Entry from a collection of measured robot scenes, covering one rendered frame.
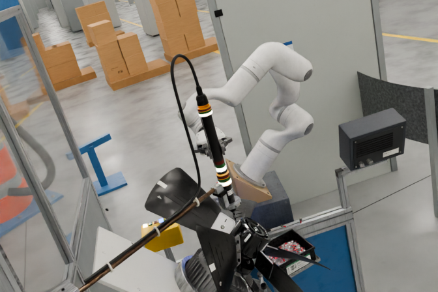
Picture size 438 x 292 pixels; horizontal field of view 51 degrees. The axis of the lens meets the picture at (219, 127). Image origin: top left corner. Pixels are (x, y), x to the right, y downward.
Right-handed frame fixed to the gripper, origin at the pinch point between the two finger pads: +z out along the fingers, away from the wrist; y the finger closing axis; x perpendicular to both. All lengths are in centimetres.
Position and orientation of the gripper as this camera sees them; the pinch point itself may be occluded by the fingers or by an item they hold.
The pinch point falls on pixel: (215, 150)
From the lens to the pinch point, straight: 147.8
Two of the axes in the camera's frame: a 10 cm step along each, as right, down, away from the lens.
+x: -2.4, -9.0, -3.6
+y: -9.5, 3.0, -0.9
